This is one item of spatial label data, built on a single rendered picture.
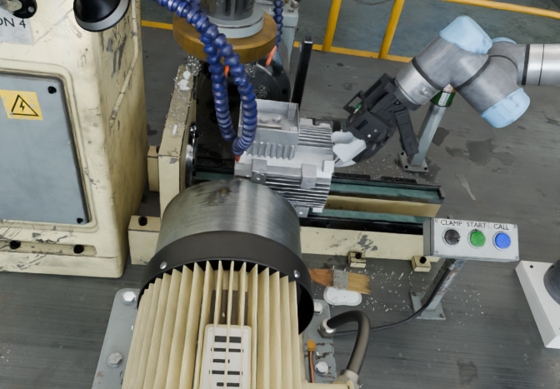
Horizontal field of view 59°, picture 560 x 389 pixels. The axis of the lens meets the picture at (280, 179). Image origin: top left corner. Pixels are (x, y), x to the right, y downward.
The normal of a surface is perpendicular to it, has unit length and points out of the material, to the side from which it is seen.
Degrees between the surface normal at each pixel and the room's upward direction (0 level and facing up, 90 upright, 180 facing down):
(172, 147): 0
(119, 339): 0
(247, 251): 10
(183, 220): 39
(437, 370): 0
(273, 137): 90
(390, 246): 90
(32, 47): 90
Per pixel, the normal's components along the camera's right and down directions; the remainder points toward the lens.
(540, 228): 0.14, -0.72
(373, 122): 0.02, 0.69
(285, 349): -0.66, -0.54
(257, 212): 0.42, -0.66
